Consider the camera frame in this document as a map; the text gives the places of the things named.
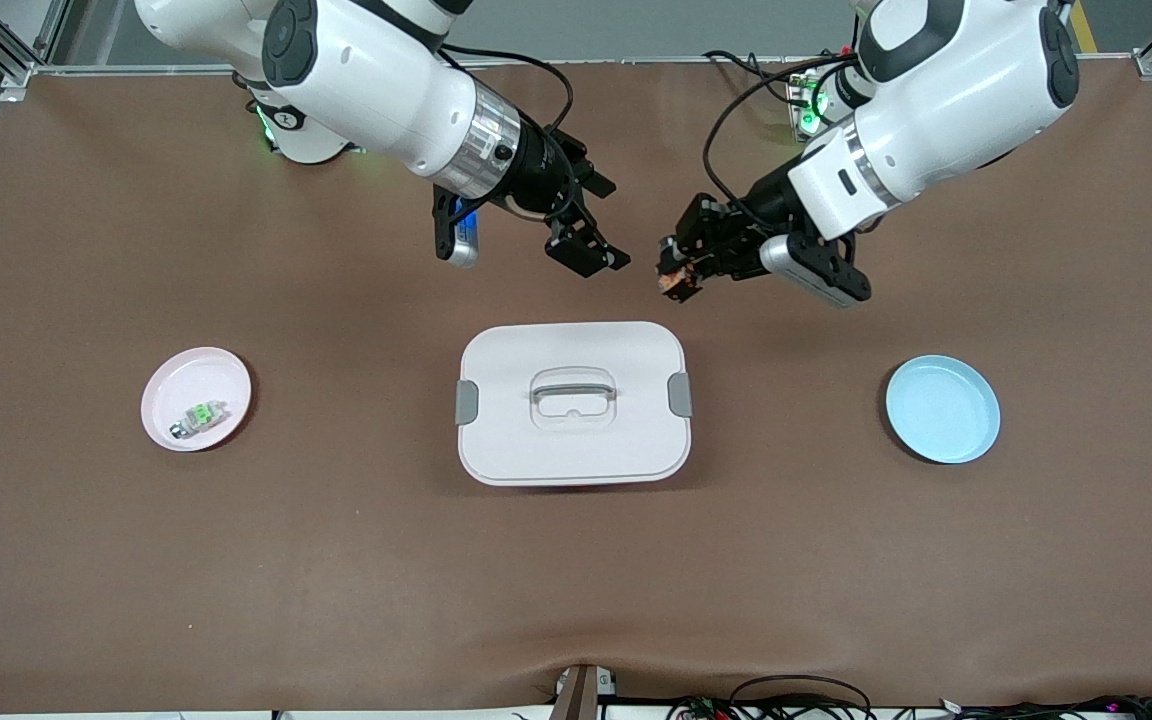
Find orange and black switch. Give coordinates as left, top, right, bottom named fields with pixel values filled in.
left=658, top=262, right=703, bottom=303

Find white lidded box grey clips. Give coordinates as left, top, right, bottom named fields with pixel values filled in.
left=455, top=321, right=694, bottom=488

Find light blue round plate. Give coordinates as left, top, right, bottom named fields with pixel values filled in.
left=885, top=354, right=1002, bottom=465

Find pink round plate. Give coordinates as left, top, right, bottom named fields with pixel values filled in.
left=140, top=346, right=254, bottom=453

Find silver table edge rail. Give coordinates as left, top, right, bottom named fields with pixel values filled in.
left=36, top=58, right=1137, bottom=76

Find black left arm base cable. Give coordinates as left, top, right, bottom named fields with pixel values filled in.
left=703, top=48, right=802, bottom=106

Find green and clear switch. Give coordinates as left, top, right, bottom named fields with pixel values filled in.
left=169, top=400, right=228, bottom=441

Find black looped cable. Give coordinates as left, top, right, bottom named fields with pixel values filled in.
left=729, top=675, right=873, bottom=720

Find camera mount post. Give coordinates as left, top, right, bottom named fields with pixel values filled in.
left=553, top=663, right=619, bottom=720

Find black cable bundle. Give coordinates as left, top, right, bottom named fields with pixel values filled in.
left=666, top=695, right=1152, bottom=720

